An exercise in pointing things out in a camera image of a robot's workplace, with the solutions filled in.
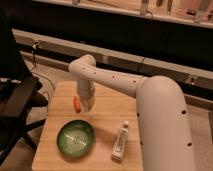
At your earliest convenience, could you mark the white tube bottle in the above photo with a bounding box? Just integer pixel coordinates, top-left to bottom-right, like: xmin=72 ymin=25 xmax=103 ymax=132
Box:
xmin=111 ymin=121 xmax=129 ymax=162

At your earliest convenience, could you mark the orange carrot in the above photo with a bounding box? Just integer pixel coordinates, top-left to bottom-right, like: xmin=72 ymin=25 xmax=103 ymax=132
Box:
xmin=73 ymin=96 xmax=81 ymax=113

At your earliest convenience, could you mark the black office chair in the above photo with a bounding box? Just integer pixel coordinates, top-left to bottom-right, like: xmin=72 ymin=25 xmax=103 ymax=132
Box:
xmin=0 ymin=6 xmax=48 ymax=166

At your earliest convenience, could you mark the wooden table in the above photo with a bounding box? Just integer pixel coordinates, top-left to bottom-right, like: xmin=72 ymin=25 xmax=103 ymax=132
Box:
xmin=32 ymin=81 xmax=143 ymax=171

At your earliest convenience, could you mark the black cable on floor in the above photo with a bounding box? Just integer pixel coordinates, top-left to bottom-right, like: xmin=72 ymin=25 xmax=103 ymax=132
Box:
xmin=22 ymin=54 xmax=56 ymax=101

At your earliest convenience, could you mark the green ceramic bowl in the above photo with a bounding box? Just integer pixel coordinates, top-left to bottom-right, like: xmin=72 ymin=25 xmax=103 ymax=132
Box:
xmin=56 ymin=120 xmax=95 ymax=159

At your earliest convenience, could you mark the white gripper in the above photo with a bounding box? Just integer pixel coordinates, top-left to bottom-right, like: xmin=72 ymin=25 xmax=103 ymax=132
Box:
xmin=77 ymin=79 xmax=95 ymax=112

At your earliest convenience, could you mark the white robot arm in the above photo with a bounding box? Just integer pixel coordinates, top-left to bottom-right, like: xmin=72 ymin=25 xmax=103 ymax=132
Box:
xmin=68 ymin=55 xmax=196 ymax=171

